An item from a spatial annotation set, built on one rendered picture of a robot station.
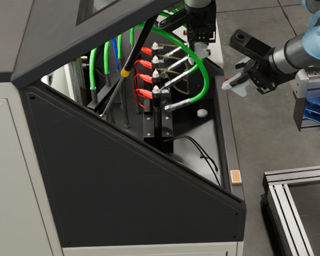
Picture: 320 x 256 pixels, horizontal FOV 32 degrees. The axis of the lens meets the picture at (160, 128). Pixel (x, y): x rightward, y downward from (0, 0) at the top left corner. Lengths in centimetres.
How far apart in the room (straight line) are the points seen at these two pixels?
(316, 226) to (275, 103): 111
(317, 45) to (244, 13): 311
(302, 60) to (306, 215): 147
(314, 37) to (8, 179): 89
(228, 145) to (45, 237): 66
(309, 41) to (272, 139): 205
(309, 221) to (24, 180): 147
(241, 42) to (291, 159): 187
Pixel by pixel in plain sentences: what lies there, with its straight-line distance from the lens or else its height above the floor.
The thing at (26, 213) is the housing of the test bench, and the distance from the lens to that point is 170.
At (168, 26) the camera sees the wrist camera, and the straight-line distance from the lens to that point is 159.
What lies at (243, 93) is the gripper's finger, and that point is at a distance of 145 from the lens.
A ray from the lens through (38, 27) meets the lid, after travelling 142.
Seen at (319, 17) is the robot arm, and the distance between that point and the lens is 143.
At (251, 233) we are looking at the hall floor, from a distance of 281.
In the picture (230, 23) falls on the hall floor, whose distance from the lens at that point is 420.
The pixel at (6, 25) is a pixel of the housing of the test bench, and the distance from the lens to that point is 149.
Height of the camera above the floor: 226
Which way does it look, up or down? 43 degrees down
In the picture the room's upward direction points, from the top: 3 degrees counter-clockwise
